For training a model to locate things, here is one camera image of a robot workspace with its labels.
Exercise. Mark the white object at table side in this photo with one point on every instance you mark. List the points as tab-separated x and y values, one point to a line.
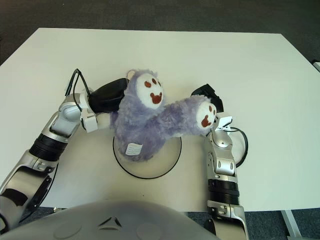
317	66

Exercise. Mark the purple plush bunny doll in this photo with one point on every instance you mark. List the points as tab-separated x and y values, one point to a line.
140	125

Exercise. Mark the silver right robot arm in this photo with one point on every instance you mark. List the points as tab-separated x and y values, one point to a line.
225	160

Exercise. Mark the white plate with black rim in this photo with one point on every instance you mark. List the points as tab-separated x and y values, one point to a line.
150	170

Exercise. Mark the white table leg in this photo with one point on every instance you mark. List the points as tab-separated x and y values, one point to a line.
290	225

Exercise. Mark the grey robot torso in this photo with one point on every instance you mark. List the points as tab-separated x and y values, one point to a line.
112	225

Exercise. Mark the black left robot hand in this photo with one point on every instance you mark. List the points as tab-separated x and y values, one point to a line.
107	96

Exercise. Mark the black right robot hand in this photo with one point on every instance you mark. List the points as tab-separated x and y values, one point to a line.
207	91

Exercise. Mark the metal table frame bracket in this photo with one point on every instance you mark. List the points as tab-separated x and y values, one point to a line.
57	208

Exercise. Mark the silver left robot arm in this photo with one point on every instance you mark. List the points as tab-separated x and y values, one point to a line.
50	140

